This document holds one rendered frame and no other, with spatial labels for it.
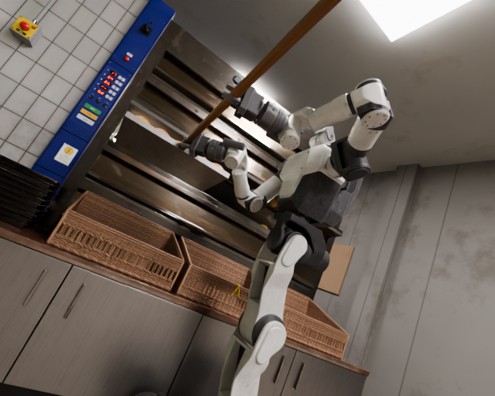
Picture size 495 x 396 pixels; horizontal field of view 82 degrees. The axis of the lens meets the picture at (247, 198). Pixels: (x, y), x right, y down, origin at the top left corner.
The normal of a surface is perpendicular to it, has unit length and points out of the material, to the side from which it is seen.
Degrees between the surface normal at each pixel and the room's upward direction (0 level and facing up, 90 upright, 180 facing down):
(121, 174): 70
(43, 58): 90
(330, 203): 101
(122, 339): 90
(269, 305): 90
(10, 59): 90
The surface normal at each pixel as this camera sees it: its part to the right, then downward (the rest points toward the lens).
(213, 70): 0.45, -0.05
